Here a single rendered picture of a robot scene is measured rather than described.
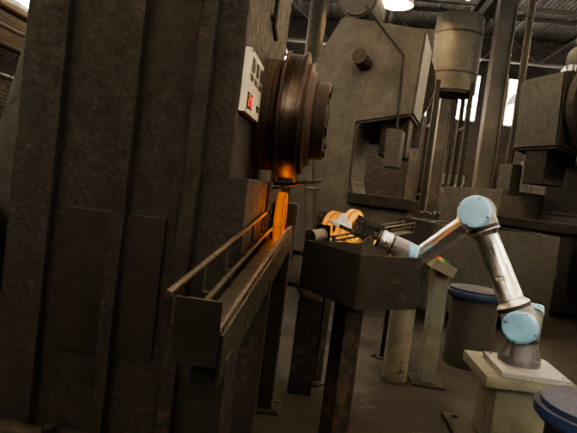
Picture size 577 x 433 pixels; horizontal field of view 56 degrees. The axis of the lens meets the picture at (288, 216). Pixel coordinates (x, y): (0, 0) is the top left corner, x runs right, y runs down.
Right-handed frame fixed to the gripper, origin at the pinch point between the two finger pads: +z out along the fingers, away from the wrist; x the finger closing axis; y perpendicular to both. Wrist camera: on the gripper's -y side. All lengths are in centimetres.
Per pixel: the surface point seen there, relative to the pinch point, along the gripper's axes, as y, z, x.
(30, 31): 17, 102, 62
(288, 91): 34, 31, 35
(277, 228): -9.3, 16.3, 21.0
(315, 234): -8.2, 3.5, -17.3
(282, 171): 10.0, 23.1, 23.2
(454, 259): 6, -93, -185
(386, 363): -52, -53, -49
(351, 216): 5.2, -7.8, -40.3
